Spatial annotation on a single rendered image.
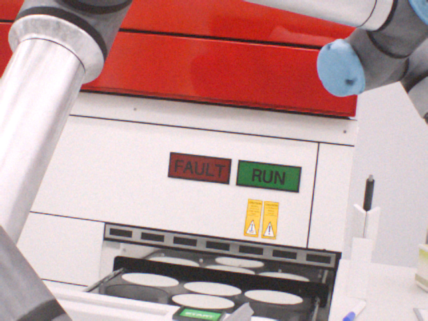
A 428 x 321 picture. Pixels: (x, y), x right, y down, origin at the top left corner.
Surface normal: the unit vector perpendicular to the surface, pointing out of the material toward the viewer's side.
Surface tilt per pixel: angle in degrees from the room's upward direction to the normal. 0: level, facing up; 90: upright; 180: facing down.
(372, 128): 90
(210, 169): 90
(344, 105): 90
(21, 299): 50
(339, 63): 108
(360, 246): 90
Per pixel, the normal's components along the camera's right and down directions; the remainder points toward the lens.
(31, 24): -0.38, 0.13
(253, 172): -0.18, 0.04
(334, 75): -0.82, 0.25
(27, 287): 0.68, -0.61
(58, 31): 0.00, 0.19
